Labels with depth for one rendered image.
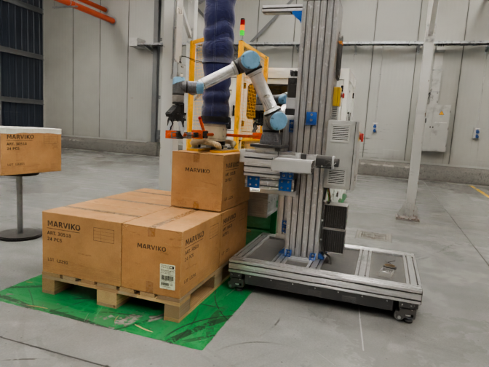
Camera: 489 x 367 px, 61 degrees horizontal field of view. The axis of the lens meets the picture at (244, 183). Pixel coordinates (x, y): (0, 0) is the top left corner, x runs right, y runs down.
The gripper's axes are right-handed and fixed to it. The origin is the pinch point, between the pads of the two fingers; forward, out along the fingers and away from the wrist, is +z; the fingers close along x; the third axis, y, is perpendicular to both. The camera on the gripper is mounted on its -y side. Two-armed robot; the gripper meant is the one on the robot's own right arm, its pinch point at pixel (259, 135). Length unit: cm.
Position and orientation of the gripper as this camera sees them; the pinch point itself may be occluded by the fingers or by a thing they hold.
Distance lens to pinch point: 341.0
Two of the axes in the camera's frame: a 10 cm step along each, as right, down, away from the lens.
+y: -3.5, 1.0, -9.3
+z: -0.7, 9.9, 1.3
